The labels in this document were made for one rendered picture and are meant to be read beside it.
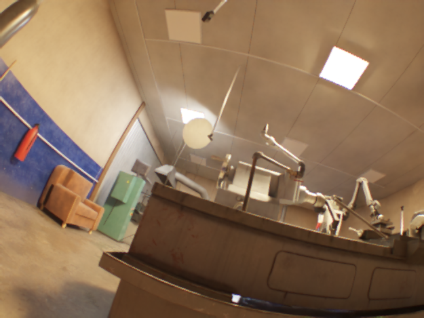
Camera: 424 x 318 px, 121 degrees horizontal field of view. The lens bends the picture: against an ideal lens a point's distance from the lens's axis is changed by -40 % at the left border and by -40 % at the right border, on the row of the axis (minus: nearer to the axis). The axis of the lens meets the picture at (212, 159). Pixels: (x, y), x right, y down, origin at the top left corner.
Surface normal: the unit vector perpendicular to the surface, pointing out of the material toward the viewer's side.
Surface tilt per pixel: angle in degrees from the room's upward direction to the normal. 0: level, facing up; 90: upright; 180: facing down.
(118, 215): 90
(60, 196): 90
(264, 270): 90
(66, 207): 90
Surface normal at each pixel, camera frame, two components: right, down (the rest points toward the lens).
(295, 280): 0.01, -0.43
